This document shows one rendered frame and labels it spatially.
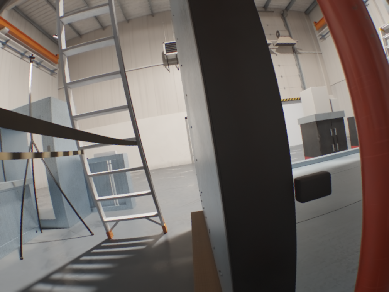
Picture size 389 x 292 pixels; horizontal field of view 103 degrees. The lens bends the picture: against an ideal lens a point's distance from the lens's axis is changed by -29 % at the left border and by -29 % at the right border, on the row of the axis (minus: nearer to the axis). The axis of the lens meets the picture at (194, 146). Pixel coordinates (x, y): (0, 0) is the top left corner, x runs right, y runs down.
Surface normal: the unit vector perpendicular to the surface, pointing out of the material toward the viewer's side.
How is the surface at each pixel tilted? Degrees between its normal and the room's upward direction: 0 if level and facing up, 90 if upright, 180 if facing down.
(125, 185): 90
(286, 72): 90
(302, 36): 90
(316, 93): 90
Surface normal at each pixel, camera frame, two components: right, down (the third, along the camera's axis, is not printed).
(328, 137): 0.03, -0.01
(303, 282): -0.15, -0.99
